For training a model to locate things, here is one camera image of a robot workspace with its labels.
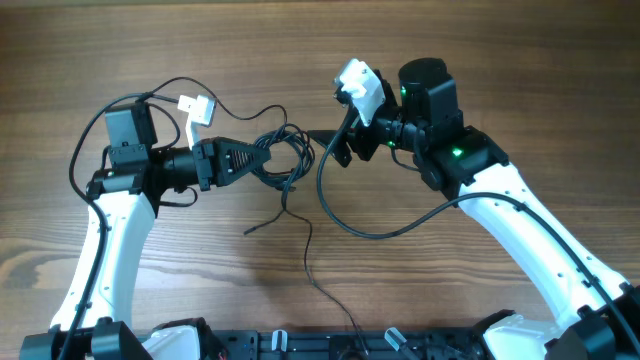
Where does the black usb cable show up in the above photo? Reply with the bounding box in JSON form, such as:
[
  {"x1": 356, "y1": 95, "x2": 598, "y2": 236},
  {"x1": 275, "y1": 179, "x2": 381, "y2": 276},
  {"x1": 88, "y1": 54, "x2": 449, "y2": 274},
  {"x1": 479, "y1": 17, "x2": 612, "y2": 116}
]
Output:
[{"x1": 144, "y1": 76, "x2": 371, "y2": 356}]

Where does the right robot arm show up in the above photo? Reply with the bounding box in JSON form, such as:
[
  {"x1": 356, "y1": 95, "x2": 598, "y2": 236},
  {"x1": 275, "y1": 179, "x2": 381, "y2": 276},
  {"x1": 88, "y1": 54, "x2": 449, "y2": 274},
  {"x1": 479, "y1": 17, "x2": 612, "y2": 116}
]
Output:
[{"x1": 315, "y1": 58, "x2": 639, "y2": 359}]

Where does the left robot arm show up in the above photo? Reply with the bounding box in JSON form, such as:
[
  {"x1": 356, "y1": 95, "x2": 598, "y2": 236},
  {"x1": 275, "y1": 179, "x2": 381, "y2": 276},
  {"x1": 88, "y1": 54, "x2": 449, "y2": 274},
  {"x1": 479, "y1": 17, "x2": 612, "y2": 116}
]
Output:
[{"x1": 19, "y1": 101, "x2": 271, "y2": 359}]

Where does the left camera black cable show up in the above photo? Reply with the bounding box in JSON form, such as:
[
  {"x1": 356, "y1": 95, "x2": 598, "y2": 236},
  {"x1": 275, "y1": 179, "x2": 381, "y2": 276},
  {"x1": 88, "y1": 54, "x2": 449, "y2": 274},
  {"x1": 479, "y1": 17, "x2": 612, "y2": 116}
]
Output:
[{"x1": 57, "y1": 92, "x2": 181, "y2": 360}]

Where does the camera black cable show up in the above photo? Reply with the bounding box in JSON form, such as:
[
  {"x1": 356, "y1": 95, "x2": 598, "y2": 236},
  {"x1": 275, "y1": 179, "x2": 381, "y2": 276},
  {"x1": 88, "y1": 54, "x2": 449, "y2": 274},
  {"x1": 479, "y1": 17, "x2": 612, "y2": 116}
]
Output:
[
  {"x1": 316, "y1": 107, "x2": 639, "y2": 360},
  {"x1": 57, "y1": 92, "x2": 181, "y2": 360}
]

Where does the right camera black cable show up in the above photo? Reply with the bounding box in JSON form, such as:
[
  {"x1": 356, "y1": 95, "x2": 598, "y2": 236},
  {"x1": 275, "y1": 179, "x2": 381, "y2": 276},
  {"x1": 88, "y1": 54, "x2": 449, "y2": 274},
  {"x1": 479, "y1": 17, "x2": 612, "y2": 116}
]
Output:
[{"x1": 316, "y1": 107, "x2": 639, "y2": 360}]

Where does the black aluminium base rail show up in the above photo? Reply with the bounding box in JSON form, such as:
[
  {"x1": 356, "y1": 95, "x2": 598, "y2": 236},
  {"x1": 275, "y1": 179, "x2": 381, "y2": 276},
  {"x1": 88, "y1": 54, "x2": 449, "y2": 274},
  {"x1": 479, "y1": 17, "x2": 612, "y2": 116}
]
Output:
[{"x1": 169, "y1": 328, "x2": 489, "y2": 360}]

